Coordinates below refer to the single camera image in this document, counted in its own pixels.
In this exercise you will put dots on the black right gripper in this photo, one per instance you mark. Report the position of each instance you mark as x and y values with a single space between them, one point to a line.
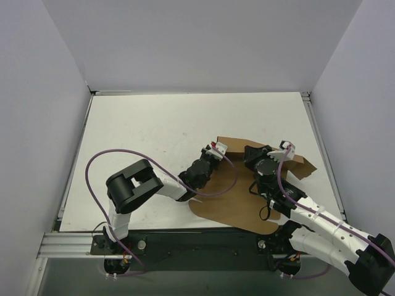
257 153

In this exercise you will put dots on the brown cardboard box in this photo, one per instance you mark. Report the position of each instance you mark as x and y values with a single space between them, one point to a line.
237 207

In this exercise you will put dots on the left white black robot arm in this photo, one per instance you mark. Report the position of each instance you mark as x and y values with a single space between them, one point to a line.
129 188

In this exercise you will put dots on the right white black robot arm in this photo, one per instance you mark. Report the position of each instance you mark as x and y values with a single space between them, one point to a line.
367 260

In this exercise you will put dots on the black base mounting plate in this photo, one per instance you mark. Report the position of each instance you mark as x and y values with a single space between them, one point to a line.
205 249

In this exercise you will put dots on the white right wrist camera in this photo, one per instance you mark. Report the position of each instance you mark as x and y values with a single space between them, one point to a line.
285 152

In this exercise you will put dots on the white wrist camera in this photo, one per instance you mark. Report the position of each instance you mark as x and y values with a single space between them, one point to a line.
285 152
217 149

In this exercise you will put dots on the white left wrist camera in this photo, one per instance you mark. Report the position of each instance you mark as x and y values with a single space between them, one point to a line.
217 149

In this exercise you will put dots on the aluminium frame rail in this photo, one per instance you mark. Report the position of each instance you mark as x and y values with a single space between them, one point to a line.
65 245

